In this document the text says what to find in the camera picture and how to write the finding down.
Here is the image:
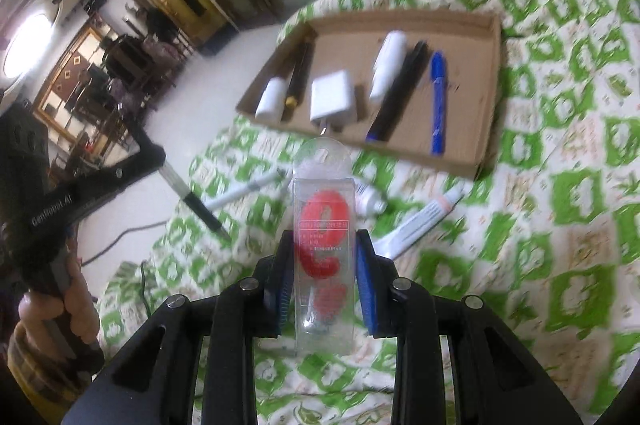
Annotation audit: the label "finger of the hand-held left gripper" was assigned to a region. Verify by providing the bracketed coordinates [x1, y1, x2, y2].
[117, 120, 168, 171]
[62, 155, 168, 228]

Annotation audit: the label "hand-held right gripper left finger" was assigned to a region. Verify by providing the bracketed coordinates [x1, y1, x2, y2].
[75, 230, 296, 425]

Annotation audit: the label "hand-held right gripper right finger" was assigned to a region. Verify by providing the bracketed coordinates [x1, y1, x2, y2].
[354, 229, 586, 425]

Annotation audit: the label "clear case with red item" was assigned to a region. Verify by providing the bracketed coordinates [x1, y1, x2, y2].
[291, 136, 359, 356]

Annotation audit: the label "black and silver pen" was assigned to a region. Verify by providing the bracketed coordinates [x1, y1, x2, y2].
[159, 165, 232, 241]

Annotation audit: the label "black marker with yellow end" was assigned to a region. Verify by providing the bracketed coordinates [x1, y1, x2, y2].
[281, 40, 314, 122]

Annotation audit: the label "black marker with blue ends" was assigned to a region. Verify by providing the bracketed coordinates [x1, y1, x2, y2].
[365, 40, 429, 143]

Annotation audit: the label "blue pen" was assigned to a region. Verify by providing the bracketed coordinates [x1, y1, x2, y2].
[430, 50, 449, 155]

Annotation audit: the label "cardboard box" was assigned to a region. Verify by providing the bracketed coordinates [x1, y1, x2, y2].
[235, 9, 503, 181]

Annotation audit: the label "tall white bottle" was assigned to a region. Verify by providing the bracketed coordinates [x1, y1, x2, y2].
[369, 31, 409, 102]

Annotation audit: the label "person's left forearm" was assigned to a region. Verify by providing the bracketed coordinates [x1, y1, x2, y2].
[6, 320, 106, 411]

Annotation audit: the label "person's left hand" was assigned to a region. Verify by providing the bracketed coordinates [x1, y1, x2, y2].
[17, 250, 101, 356]

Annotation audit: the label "dark wooden chairs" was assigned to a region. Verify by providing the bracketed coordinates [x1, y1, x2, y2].
[75, 8, 195, 156]

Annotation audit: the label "small white tube orange cap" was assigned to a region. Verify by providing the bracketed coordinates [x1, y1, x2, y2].
[372, 182, 471, 258]

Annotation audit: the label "large white printed tube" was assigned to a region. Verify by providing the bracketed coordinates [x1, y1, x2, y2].
[354, 185, 389, 216]

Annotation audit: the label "grey pen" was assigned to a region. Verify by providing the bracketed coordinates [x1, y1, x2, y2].
[202, 168, 293, 212]

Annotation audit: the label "small white bottle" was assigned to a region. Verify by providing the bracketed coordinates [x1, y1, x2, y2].
[255, 78, 287, 122]

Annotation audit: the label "oval ceiling light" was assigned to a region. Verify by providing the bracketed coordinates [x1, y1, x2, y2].
[2, 0, 69, 79]

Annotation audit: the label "white charger plug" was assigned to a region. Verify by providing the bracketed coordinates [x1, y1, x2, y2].
[309, 70, 359, 137]

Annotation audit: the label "green and white printed blanket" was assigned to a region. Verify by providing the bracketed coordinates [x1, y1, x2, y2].
[95, 0, 640, 425]

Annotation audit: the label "black cable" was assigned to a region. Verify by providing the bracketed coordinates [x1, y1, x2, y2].
[80, 220, 167, 267]

